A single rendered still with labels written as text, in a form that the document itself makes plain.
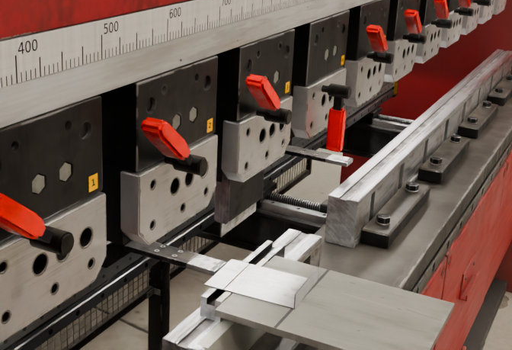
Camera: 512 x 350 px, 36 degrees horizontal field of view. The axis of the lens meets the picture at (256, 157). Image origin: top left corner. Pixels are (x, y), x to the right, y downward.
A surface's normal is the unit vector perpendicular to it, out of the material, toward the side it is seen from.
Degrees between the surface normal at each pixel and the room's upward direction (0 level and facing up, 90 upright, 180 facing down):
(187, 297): 0
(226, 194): 90
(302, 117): 90
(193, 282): 0
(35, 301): 90
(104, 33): 90
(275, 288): 0
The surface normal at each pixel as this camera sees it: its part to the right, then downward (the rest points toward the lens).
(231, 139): -0.44, 0.28
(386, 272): 0.05, -0.94
